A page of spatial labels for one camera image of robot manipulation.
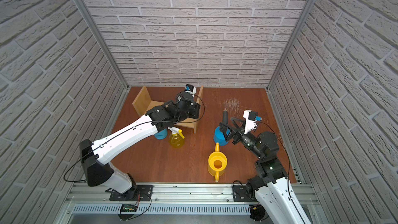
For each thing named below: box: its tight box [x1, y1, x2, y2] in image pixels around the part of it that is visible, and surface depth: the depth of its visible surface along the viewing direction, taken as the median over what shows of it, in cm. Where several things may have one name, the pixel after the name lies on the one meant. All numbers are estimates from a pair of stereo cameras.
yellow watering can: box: [207, 142, 228, 183], surface depth 74 cm
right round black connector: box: [249, 204, 266, 222], surface depth 71 cm
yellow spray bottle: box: [167, 126, 186, 149], surface depth 87 cm
